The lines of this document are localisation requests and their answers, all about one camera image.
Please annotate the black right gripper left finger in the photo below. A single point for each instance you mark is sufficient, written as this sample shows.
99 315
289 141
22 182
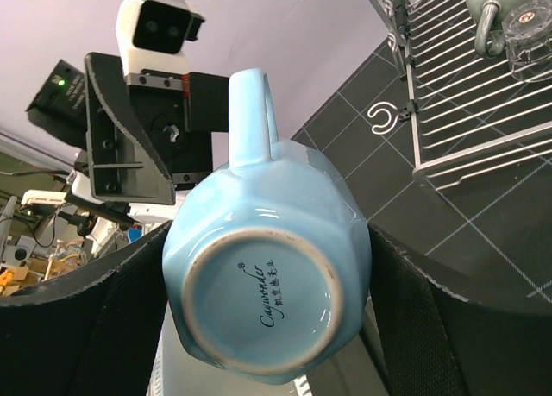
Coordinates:
93 331

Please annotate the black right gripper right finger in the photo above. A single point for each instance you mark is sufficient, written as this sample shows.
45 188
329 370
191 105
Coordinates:
443 333

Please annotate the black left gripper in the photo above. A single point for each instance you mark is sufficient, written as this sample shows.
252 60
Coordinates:
149 134

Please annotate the light blue cup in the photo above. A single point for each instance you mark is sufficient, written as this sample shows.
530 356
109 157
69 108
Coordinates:
267 262

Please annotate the small clear glass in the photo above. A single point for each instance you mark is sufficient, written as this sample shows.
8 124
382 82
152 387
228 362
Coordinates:
527 32

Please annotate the grey ceramic mug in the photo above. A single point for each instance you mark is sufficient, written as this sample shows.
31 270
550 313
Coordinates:
489 42

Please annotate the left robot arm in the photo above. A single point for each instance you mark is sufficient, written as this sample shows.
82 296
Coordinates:
59 107

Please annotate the grey metal dish rack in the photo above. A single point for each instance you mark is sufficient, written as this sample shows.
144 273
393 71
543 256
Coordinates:
468 115

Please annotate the grey rack hook front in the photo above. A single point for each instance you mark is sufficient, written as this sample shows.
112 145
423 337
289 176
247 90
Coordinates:
386 110

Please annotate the black grid mat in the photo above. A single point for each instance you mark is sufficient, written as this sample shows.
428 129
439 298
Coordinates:
489 218

